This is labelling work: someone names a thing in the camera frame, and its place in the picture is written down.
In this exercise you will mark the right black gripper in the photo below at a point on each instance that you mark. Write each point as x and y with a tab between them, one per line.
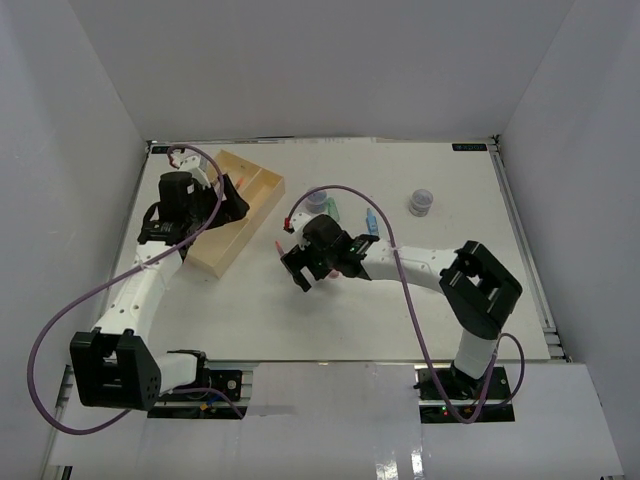
297	260

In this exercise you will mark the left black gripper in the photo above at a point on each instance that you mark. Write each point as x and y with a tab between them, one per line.
232	209

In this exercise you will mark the pink highlighter pen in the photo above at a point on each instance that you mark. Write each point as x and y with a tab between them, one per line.
279	248

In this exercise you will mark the green correction tape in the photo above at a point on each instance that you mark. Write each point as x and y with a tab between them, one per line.
332	209

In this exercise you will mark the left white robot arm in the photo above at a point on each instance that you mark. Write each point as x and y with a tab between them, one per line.
112	363

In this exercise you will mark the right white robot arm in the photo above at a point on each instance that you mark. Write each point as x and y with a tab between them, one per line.
481	292

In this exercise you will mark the beige compartment box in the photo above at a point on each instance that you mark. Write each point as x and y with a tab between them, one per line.
251	192

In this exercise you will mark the left paperclip jar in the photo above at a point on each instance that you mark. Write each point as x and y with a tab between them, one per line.
316	202

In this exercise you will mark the paperclip jar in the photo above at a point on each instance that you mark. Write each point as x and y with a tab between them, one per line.
420	202
316	202

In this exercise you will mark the right paperclip jar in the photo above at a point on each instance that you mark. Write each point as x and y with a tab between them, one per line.
420	202

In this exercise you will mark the right black corner label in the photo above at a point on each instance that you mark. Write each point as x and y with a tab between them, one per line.
469	147

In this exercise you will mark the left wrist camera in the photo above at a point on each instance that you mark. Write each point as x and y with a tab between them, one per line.
196	165

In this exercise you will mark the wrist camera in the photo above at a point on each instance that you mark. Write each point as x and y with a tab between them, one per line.
294	227
196	165

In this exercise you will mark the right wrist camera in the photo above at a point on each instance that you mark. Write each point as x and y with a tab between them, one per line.
294	227

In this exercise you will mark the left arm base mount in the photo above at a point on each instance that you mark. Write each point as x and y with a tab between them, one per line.
193	389

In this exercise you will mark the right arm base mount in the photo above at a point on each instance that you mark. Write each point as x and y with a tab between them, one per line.
498	407

